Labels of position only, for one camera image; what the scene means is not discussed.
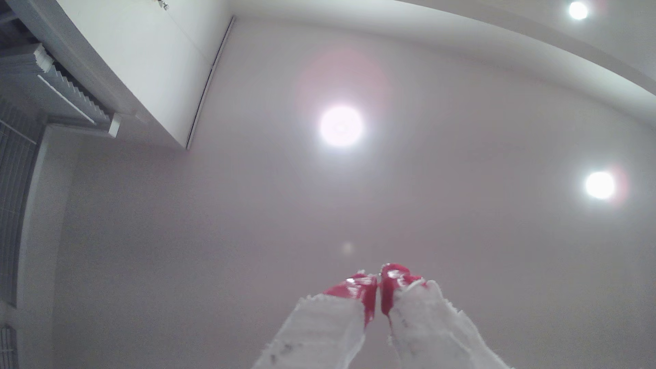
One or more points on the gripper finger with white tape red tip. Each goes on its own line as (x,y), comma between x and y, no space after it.
(323,328)
(430,328)

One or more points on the round ceiling light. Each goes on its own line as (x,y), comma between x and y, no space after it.
(342,126)
(600,185)
(578,10)

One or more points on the grey window grille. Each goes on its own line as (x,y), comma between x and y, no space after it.
(13,205)

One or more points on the white pleated window blind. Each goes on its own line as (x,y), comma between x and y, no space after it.
(56,87)

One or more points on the small metal wall fixture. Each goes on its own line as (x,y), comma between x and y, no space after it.
(163,4)

